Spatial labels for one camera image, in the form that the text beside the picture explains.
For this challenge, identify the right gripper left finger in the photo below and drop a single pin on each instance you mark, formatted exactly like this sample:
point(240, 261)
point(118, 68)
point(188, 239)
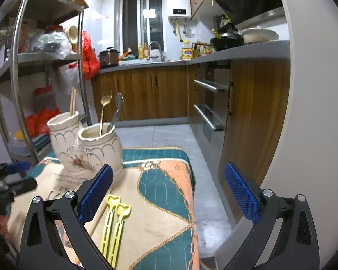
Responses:
point(91, 193)

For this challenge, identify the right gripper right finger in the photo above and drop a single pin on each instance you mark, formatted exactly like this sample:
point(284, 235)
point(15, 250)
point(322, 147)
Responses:
point(246, 192)

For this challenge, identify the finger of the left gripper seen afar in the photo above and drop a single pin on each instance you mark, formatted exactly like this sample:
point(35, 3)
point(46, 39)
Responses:
point(15, 168)

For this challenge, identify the wooden chopstick in holder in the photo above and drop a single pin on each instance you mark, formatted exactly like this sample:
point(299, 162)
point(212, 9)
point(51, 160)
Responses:
point(71, 101)
point(74, 102)

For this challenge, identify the white water heater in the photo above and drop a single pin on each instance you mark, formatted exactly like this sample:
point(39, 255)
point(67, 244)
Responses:
point(178, 9)

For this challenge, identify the wooden chopstick on mat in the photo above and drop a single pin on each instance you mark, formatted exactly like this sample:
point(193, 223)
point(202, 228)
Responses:
point(91, 225)

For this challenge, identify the yellow plastic tong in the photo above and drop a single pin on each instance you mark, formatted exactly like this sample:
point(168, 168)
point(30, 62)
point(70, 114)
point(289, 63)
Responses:
point(123, 211)
point(112, 203)

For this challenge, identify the yellow oil bottle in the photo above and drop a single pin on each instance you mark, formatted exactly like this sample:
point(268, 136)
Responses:
point(186, 51)

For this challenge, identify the finger of the left gripper afar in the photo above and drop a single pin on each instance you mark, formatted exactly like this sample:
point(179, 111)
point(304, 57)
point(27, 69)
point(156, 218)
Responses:
point(9, 192)

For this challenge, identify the metal shelf rack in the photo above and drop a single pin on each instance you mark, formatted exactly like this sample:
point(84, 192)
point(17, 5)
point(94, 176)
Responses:
point(29, 80)

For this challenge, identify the silver spoon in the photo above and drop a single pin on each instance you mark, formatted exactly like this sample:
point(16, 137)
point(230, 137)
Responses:
point(119, 102)

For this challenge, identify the gold fork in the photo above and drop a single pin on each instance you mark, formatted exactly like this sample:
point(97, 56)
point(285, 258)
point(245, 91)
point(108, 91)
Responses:
point(105, 100)

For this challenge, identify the black wok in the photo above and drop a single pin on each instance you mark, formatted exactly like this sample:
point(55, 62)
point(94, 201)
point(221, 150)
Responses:
point(225, 40)

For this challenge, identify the chrome sink faucet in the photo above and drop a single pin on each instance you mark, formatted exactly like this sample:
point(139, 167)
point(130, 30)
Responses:
point(155, 53)

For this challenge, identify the clear plastic bag on shelf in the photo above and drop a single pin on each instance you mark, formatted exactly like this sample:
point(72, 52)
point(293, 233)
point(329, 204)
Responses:
point(55, 43)

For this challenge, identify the patterned table mat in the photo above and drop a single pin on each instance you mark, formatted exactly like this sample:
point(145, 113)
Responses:
point(158, 184)

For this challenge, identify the red hanging plastic bag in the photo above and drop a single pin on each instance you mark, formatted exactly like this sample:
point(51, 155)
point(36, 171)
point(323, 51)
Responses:
point(90, 63)

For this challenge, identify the red plastic bag low shelf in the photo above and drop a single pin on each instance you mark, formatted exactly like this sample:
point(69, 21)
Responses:
point(36, 124)

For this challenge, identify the white double ceramic utensil holder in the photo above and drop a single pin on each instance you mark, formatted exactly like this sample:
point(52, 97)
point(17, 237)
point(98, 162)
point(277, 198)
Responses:
point(81, 148)

